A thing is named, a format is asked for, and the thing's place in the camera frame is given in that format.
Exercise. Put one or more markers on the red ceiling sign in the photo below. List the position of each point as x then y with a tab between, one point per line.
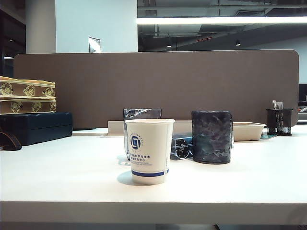
204	39

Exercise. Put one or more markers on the long ceiling light strip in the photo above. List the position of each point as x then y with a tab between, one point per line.
216	20

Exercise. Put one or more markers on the dark marbled mug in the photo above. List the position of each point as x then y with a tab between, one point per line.
211	136

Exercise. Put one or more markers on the white paper cup blue logo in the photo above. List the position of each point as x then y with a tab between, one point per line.
150	148

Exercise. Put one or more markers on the small dark blue box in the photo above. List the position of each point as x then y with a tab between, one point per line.
181	148

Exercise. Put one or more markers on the teal letter board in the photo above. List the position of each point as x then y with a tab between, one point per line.
265	137

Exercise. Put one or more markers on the black monitor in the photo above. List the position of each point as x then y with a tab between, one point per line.
303	92

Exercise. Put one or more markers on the brown box yellow bear pattern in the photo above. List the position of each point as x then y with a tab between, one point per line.
24	106
24	89

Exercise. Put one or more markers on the brown desk divider panel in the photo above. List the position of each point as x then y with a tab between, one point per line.
168	83

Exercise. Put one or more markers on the black mesh pen holder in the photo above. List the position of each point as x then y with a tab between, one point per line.
285	122

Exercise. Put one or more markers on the beige oval tray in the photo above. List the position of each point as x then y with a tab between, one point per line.
247	131

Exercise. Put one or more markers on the black pendant lamp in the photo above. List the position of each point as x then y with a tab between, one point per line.
237	43
169	45

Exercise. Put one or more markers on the dark blue hard case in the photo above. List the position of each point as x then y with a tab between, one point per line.
36	129

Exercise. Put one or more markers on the small wall sign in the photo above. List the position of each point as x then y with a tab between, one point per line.
94	45

